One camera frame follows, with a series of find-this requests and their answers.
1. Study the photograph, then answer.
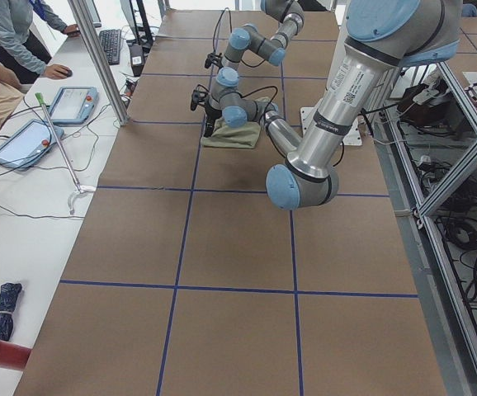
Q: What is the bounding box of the metal reacher grabber tool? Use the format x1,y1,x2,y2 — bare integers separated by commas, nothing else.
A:
35,92,96,215

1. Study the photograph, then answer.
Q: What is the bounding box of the blue teach pendant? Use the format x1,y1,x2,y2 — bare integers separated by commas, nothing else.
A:
0,120,56,170
49,87,98,126

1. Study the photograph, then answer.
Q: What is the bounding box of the black keyboard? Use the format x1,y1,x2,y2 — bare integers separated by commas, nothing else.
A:
98,29,121,65

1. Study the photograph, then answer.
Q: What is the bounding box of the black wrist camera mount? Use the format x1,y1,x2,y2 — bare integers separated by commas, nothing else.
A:
190,84,210,111
204,51,223,69

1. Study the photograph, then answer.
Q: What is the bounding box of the olive green long-sleeve shirt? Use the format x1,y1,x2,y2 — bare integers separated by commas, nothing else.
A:
201,97,279,149

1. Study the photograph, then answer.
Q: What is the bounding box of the far blue teach pendant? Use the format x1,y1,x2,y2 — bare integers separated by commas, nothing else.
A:
49,87,98,126

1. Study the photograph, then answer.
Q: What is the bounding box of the folded dark blue umbrella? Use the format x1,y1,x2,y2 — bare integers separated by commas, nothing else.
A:
0,282,22,342

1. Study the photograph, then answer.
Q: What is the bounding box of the aluminium frame post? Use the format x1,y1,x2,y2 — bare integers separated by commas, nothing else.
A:
68,0,129,126

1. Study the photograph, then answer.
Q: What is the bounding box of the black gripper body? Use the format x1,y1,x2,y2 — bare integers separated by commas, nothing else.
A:
204,99,222,138

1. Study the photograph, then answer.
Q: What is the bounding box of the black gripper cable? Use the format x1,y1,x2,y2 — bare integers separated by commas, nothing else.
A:
238,84,279,120
212,7,233,54

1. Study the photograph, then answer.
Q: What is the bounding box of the person in grey jacket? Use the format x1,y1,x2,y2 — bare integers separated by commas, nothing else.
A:
0,0,79,84

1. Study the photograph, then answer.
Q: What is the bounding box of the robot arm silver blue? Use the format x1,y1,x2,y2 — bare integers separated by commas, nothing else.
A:
191,1,462,210
217,0,305,71

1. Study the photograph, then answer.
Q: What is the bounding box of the white central pedestal column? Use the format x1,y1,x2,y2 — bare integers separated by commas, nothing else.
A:
299,0,390,147

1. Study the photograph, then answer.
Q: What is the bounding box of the red cylinder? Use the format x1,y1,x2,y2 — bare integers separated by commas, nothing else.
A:
0,340,31,371

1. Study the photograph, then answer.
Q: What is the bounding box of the near blue teach pendant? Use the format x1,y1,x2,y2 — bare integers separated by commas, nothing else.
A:
0,120,56,170

